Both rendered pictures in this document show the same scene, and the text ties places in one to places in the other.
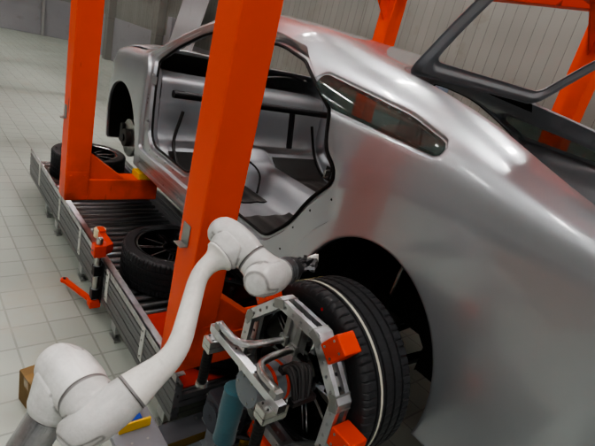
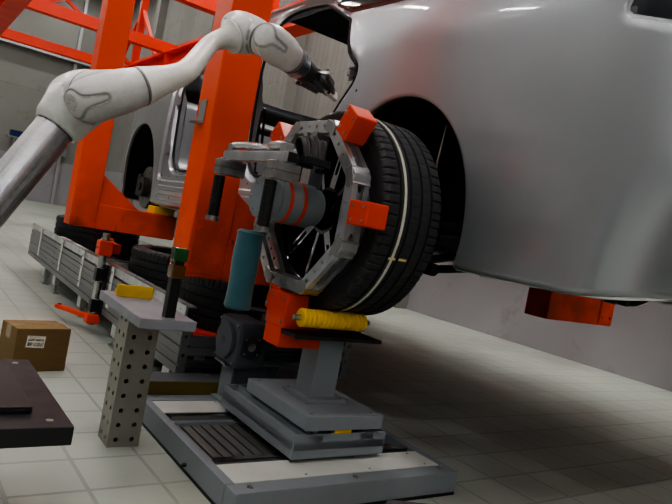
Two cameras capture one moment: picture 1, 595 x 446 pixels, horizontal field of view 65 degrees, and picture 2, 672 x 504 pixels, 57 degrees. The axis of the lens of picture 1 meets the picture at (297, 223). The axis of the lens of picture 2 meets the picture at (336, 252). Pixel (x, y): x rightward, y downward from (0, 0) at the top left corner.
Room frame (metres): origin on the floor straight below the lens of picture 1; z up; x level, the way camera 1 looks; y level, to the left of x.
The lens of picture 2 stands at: (-0.60, -0.46, 0.79)
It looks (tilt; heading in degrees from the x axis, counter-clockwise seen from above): 2 degrees down; 7
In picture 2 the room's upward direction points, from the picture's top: 11 degrees clockwise
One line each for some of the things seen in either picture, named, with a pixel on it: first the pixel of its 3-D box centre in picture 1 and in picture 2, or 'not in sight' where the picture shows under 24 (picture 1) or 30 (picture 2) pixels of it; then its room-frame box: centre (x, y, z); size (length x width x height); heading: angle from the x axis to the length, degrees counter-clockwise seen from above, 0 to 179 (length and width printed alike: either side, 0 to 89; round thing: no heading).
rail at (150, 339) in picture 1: (103, 268); (106, 281); (2.69, 1.17, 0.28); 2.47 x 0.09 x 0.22; 43
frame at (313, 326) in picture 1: (286, 376); (306, 206); (1.38, -0.10, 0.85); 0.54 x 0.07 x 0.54; 43
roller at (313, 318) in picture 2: not in sight; (332, 320); (1.36, -0.26, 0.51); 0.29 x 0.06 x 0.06; 133
